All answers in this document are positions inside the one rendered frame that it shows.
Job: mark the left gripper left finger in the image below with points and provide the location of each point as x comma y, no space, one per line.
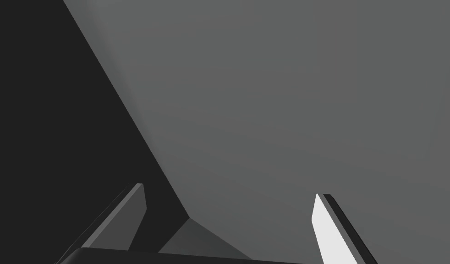
119,224

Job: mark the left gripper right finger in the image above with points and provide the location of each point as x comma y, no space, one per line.
333,234

